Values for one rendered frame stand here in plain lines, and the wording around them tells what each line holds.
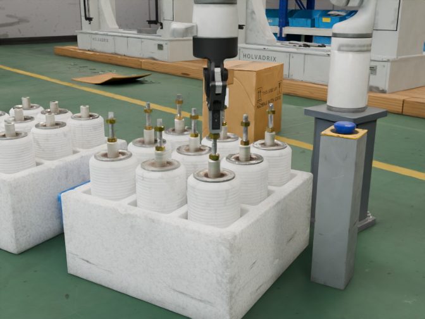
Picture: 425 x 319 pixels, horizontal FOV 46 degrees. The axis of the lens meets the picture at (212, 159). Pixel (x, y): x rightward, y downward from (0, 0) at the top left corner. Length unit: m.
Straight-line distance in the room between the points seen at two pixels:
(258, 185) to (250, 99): 1.03
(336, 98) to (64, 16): 6.70
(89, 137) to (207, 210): 0.57
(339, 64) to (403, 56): 1.78
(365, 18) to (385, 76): 1.70
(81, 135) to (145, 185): 0.47
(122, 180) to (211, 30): 0.36
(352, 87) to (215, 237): 0.55
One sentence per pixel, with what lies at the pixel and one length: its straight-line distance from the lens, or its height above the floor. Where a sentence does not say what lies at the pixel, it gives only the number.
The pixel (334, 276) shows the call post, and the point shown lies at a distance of 1.06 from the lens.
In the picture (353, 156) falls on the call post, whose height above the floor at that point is 0.28.
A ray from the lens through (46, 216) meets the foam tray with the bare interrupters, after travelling 1.26.
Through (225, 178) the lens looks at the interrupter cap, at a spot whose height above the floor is 0.25.
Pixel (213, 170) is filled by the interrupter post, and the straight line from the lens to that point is 0.89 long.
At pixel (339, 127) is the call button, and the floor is 0.33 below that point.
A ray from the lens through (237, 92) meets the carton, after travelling 2.00.
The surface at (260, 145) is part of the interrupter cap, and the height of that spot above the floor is 0.25.
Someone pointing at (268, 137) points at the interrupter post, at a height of 0.27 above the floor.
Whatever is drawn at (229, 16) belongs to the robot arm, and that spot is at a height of 0.53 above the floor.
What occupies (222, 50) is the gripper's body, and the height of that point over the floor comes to 0.47.
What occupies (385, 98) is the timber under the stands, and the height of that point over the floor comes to 0.07.
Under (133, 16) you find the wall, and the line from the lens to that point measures 8.29.
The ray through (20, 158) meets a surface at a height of 0.21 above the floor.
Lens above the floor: 0.55
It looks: 17 degrees down
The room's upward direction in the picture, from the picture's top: straight up
